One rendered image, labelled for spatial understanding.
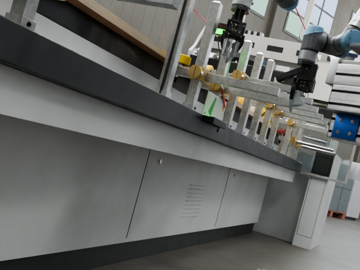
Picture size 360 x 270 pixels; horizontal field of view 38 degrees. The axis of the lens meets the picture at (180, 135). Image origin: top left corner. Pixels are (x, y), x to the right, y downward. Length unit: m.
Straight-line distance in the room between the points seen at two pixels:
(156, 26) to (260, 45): 3.25
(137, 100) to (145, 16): 6.60
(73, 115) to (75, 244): 0.71
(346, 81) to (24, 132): 1.06
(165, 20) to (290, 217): 4.47
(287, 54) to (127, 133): 3.70
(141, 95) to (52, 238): 0.58
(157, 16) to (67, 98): 6.98
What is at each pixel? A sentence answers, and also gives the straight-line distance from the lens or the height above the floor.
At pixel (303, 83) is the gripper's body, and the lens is 2.17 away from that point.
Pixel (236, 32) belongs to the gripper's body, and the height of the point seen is 1.02.
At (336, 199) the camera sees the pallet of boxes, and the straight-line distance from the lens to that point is 11.43.
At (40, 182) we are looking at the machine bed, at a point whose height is 0.34.
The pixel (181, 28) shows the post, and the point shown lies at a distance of 1.76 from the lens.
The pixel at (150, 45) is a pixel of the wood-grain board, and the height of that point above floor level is 0.88.
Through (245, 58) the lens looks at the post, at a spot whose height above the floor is 1.04.
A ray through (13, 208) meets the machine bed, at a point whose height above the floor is 0.26.
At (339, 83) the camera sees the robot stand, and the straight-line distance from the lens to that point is 1.88.
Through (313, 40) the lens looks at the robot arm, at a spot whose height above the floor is 1.11.
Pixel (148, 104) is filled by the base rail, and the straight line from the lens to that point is 1.58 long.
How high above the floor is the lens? 0.55
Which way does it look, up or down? 1 degrees up
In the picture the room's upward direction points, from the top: 15 degrees clockwise
